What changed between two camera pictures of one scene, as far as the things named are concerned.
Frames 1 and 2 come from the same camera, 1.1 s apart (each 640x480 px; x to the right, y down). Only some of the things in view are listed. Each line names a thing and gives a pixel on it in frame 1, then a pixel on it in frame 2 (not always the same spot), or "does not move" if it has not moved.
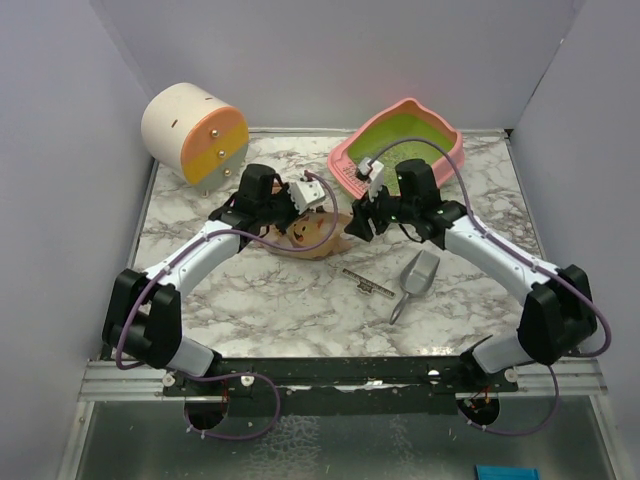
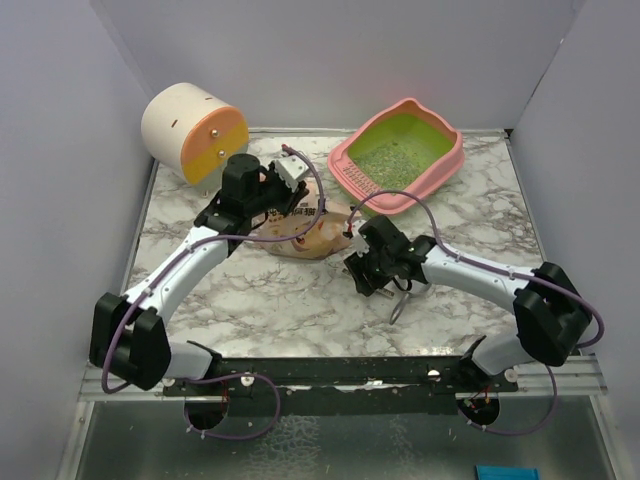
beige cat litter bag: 309,231 does not move
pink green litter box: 408,132 does not move
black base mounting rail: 341,386 does not move
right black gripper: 360,225 to 365,282
